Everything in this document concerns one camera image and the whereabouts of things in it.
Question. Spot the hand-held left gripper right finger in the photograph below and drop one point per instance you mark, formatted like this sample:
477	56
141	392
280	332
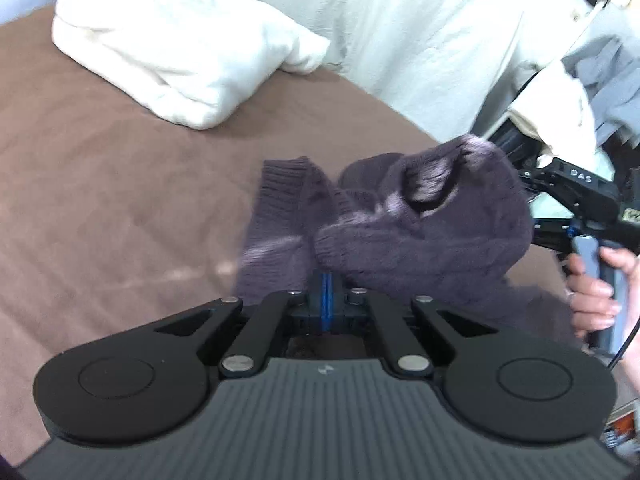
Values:
332	305

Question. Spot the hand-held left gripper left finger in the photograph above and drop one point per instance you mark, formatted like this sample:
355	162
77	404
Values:
317	305

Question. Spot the purple knit sweater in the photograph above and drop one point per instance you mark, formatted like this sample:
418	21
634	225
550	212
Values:
425	230

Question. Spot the person's right hand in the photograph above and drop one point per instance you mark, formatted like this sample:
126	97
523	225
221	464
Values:
592	300

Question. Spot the white folded blanket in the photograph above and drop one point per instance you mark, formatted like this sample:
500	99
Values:
170	50

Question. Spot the white hanging garment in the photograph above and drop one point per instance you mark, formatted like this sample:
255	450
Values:
555	105

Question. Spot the grey hanging garment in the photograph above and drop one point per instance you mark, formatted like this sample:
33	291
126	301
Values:
607	80

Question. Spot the white curtain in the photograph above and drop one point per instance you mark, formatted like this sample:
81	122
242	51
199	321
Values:
400	25

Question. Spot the brown bed sheet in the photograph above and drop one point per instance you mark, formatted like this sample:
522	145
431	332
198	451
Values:
110	200

